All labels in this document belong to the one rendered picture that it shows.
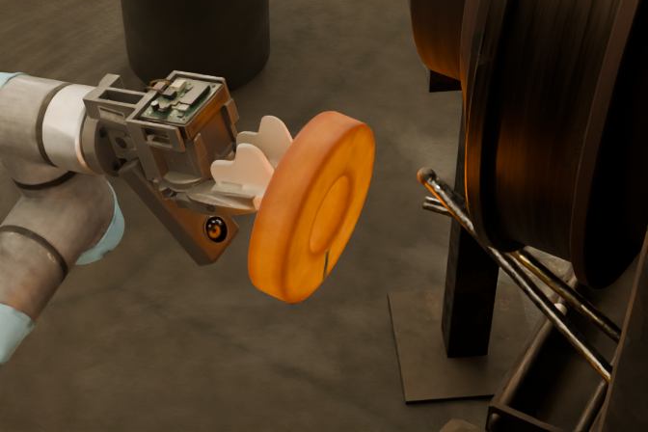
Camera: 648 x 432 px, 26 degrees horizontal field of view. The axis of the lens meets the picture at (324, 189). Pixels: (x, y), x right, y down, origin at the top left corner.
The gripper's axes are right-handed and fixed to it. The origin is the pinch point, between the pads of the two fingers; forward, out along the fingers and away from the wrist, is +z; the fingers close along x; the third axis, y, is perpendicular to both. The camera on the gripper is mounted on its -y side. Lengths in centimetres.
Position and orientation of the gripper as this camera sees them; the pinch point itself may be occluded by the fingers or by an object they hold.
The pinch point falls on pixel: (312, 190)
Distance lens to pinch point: 110.6
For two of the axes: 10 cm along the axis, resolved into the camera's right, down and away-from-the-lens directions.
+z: 8.4, 1.6, -5.2
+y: -2.2, -7.7, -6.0
